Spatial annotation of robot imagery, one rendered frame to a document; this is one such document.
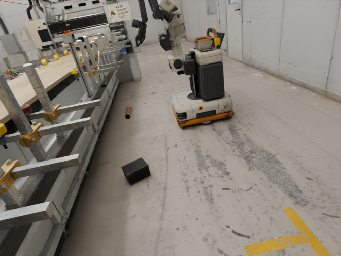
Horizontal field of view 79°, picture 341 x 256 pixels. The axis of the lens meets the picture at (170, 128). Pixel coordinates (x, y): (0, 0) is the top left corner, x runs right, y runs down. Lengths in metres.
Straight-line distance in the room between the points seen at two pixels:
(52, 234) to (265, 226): 1.30
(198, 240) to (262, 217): 0.43
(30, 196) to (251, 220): 1.20
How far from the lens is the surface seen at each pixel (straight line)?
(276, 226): 1.51
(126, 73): 5.16
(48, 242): 1.57
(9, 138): 1.18
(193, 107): 2.36
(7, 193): 0.93
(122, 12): 4.90
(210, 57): 2.29
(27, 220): 0.66
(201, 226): 1.48
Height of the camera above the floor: 1.20
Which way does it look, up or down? 28 degrees down
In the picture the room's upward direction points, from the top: 11 degrees counter-clockwise
